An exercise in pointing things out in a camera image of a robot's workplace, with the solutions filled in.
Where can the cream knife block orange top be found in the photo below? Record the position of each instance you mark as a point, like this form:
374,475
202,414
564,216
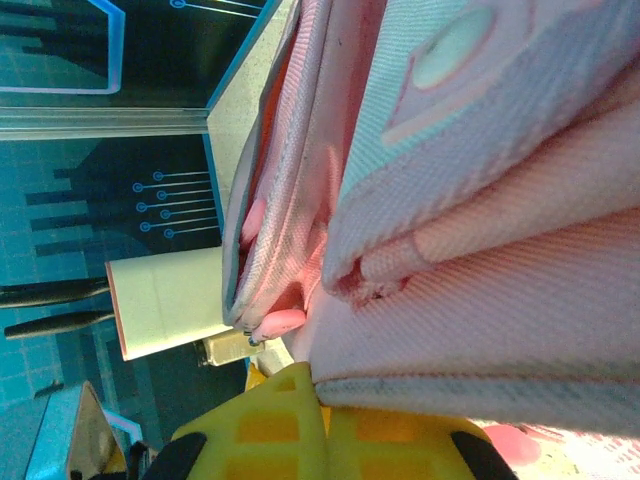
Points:
165,300

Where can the pink student backpack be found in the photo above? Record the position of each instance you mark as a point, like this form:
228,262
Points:
450,300

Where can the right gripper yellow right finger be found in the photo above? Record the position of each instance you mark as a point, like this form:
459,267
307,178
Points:
400,445

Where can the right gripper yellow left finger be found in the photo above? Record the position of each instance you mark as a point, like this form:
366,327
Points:
260,430

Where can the aluminium frame post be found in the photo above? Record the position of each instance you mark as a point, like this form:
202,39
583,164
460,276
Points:
100,124

